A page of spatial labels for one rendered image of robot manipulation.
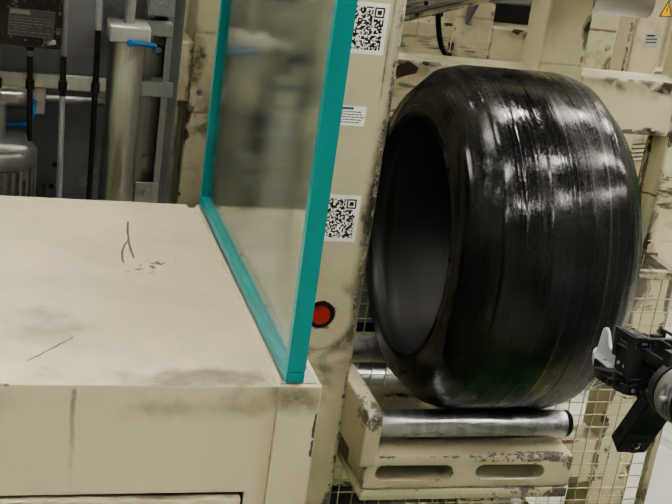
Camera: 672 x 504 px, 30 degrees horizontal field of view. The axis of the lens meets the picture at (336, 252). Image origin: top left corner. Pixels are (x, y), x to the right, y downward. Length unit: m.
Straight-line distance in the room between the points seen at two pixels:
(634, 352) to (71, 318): 0.73
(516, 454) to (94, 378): 1.01
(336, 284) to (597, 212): 0.41
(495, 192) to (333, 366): 0.40
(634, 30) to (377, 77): 4.53
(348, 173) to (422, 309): 0.48
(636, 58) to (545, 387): 4.52
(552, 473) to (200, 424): 0.99
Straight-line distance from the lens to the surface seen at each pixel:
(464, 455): 2.03
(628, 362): 1.68
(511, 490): 2.10
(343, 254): 1.92
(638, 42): 6.36
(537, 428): 2.08
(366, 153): 1.88
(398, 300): 2.28
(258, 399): 1.23
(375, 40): 1.84
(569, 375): 1.95
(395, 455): 1.99
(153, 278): 1.46
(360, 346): 2.23
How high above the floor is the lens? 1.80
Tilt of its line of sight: 19 degrees down
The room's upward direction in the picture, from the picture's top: 8 degrees clockwise
